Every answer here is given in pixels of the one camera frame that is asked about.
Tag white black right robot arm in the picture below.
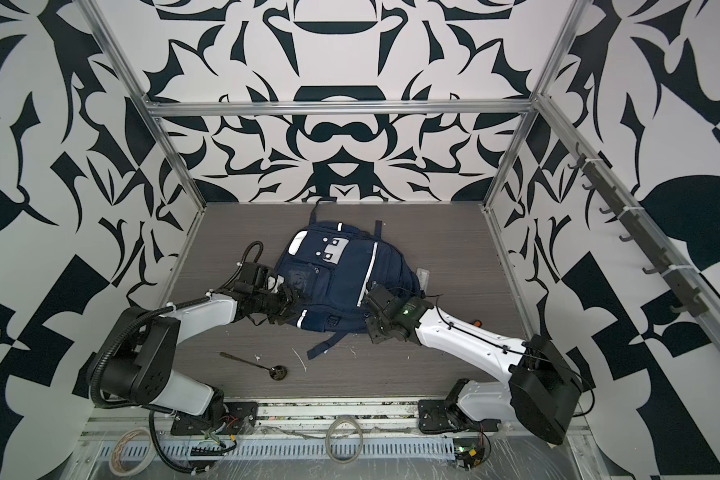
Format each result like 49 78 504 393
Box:
362 282 589 445

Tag navy blue student backpack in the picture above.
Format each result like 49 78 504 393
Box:
275 207 423 360

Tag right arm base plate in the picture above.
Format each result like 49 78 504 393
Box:
417 378 500 435

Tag beige tape roll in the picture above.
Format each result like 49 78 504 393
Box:
107 427 156 478

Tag white slotted cable duct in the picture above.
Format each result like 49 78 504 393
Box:
89 435 463 463

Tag grey coat hook rack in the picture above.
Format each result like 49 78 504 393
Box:
569 143 710 317

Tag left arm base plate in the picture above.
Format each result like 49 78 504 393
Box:
170 400 259 436

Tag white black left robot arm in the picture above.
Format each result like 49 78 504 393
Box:
87 257 304 426

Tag black metal spoon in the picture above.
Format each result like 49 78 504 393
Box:
219 352 288 381

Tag green lit circuit board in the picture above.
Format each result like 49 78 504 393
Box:
454 435 492 471

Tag grey coiled cable loop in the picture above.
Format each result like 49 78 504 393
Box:
324 415 365 465

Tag clear plastic pen box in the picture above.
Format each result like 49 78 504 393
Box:
416 268 431 292

